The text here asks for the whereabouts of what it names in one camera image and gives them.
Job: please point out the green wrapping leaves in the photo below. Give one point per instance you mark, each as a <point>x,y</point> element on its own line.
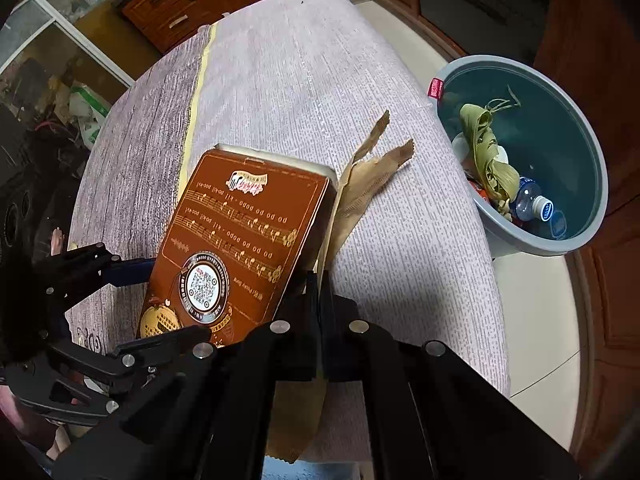
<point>487,155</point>

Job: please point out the red soda can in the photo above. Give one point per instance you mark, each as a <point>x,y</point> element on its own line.
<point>477,187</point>

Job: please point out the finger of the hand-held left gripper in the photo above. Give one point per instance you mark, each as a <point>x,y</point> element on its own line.
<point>160,342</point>
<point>130,270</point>

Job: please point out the clear bottle with blue label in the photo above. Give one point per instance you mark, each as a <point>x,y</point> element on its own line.
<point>532,200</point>

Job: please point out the brown printed cardboard box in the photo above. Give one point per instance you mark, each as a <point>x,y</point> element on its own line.
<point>240,230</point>

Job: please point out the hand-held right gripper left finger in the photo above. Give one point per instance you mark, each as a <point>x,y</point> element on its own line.
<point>310,322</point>

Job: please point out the glass sliding door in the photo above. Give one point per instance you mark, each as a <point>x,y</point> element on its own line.
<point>55,25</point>

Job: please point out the torn brown paper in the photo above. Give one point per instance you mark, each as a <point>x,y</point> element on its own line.
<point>360,190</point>

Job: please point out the green and white sack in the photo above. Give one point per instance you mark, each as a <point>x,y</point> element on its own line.
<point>89,110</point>

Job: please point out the teal trash bin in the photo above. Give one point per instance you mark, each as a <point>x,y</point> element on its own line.
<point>560,125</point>

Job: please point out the grey and white tablecloth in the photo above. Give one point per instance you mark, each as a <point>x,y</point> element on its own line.
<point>310,85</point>

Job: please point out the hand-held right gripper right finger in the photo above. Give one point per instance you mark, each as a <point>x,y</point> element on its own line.
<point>330,332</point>

